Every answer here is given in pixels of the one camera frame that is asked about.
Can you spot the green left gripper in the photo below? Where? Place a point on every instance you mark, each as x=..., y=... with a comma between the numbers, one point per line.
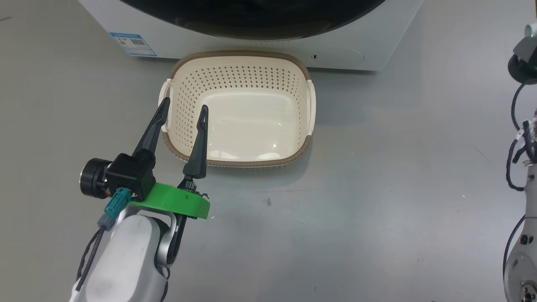
x=176, y=201

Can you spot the black round glass machine door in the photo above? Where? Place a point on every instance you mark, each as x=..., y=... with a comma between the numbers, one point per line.
x=251, y=19

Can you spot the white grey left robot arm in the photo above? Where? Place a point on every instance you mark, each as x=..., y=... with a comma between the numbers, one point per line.
x=126, y=256

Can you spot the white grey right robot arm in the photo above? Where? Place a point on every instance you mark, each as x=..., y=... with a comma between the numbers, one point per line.
x=522, y=268

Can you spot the cream perforated laundry basket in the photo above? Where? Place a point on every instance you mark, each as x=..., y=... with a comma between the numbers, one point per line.
x=247, y=121

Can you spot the white front-load washing machine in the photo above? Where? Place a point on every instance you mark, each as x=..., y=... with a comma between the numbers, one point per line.
x=369, y=37

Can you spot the blue energy label sticker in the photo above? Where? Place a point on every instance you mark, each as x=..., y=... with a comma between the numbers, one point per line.
x=133, y=44

